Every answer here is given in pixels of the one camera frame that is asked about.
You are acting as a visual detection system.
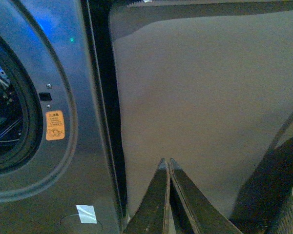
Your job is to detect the orange warning sticker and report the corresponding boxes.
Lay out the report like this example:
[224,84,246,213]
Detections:
[45,110,65,141]

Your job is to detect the white tape label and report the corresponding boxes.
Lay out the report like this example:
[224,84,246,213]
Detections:
[76,205,97,224]

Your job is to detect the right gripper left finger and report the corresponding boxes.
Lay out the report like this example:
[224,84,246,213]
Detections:
[123,158,170,234]

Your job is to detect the grey front-load washing machine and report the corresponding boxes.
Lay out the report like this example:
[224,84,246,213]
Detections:
[0,0,126,234]

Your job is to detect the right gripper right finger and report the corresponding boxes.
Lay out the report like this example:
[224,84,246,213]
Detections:
[169,158,241,234]

